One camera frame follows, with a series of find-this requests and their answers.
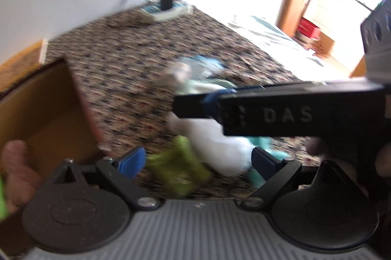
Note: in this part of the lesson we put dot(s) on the brown cardboard box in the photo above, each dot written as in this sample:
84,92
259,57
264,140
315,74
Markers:
47,112

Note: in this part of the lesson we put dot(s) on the white power strip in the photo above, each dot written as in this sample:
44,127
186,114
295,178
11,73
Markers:
151,13

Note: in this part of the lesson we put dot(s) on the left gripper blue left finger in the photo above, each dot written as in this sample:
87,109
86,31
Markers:
131,163

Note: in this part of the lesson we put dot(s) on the red box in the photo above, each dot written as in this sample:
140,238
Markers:
308,29

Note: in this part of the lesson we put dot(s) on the right hand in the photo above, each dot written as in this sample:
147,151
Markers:
318,148

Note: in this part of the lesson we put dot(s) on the green knitted hat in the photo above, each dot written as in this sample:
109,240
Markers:
178,168

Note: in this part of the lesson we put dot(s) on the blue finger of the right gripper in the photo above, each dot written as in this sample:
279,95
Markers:
200,106

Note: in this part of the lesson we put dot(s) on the teal plush toy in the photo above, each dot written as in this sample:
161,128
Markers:
263,142

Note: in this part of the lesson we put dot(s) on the green plush toy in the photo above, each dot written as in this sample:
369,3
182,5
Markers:
3,204

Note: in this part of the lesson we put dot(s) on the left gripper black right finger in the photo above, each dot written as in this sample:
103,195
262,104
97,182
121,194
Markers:
265,164

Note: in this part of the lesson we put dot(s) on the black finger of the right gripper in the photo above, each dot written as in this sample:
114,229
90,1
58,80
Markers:
304,109

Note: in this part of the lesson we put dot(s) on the light striped bed sheet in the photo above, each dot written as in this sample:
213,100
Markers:
293,56

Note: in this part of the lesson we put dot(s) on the pink teddy bear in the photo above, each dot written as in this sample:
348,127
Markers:
21,181

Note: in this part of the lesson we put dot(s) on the yellow book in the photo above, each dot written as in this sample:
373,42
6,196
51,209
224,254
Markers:
23,63

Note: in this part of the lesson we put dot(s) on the white plush toy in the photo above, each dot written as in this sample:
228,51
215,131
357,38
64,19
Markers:
229,156

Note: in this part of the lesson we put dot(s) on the clear plastic bag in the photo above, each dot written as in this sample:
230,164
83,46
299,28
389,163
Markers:
185,69

